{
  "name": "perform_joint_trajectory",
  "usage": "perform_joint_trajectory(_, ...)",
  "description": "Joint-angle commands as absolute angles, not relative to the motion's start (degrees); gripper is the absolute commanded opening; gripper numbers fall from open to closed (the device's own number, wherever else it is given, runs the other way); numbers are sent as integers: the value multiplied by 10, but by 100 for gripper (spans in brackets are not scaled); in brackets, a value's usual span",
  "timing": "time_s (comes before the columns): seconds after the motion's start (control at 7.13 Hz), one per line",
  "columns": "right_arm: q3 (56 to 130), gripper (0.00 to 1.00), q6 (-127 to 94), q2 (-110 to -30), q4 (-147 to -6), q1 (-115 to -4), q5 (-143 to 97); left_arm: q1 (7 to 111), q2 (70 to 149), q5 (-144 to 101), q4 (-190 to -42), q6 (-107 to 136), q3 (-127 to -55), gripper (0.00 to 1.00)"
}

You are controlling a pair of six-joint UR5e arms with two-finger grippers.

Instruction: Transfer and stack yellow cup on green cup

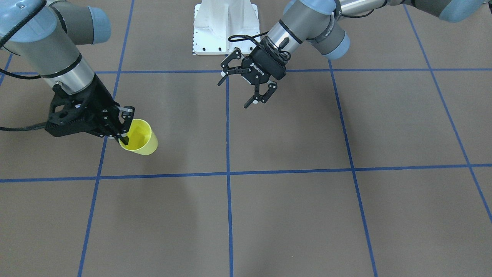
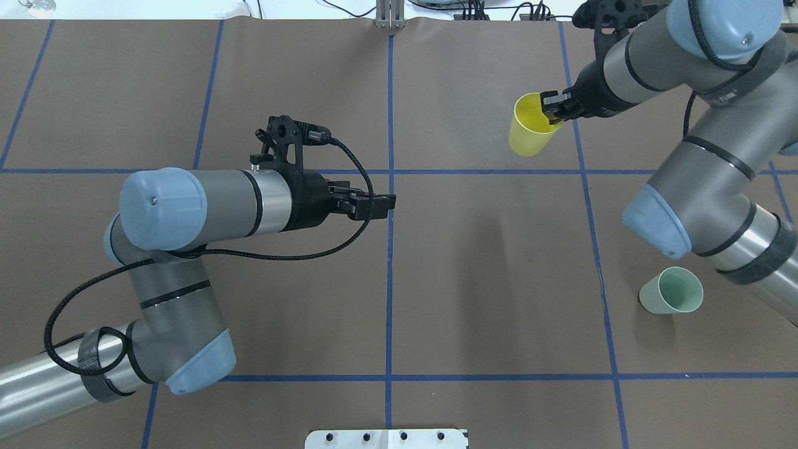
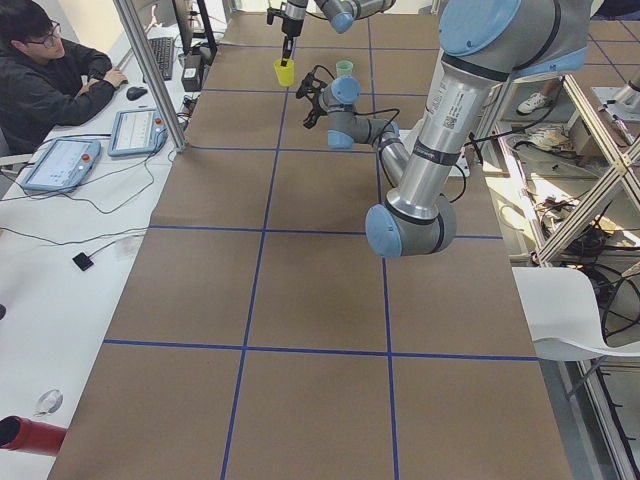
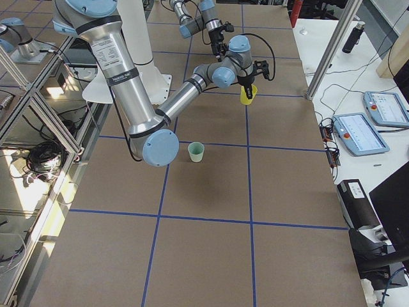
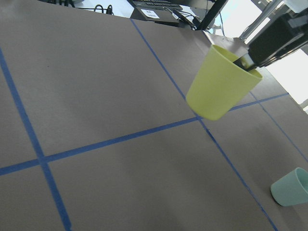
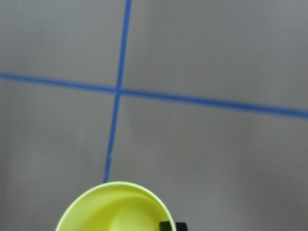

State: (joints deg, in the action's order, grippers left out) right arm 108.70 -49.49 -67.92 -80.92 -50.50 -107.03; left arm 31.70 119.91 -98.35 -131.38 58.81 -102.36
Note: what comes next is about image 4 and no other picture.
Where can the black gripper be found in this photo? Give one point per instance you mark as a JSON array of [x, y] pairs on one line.
[[245, 81], [216, 38]]

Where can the yellow cup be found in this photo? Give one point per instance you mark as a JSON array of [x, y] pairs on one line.
[[247, 102]]

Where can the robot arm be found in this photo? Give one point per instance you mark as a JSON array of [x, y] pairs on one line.
[[117, 34], [206, 19]]

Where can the neighbouring robot base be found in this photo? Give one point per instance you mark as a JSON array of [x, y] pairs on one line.
[[17, 41]]

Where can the light green cup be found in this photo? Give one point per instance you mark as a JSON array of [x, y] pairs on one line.
[[196, 151]]

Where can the near teach pendant tablet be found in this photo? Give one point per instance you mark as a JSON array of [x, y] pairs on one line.
[[359, 135]]

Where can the teach pendant tablet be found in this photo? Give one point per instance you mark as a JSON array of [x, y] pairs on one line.
[[386, 109], [359, 135]]

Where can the dark grey bottle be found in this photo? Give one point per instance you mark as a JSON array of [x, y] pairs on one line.
[[354, 37]]

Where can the far teach pendant tablet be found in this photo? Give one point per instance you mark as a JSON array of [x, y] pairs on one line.
[[386, 109]]

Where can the black device box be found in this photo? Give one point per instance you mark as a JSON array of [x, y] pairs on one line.
[[357, 209]]

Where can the black monitor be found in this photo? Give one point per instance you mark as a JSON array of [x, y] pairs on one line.
[[390, 201]]

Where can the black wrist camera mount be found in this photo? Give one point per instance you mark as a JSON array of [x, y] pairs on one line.
[[261, 67]]

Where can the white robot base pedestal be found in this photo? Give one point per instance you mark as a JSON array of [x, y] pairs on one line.
[[135, 36]]

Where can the aluminium frame post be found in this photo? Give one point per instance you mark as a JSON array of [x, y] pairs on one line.
[[339, 32]]

